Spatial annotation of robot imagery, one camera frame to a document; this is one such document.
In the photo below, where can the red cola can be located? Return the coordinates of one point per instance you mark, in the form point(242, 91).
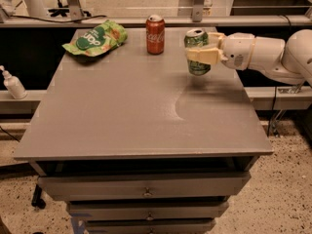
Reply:
point(155, 34)

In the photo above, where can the green snack bag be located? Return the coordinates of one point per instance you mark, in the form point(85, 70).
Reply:
point(99, 40)

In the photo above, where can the white pump bottle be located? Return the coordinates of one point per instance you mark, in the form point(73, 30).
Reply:
point(13, 84)

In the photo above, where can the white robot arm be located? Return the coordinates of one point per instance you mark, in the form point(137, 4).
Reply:
point(288, 62)

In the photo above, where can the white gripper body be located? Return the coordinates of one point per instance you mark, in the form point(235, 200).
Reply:
point(236, 52)

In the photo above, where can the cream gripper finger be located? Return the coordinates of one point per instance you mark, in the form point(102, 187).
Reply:
point(205, 55)
point(215, 39)

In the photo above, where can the green soda can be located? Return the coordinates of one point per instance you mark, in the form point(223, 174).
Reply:
point(196, 37)

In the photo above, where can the grey drawer cabinet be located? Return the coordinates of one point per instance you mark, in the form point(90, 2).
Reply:
point(135, 144)

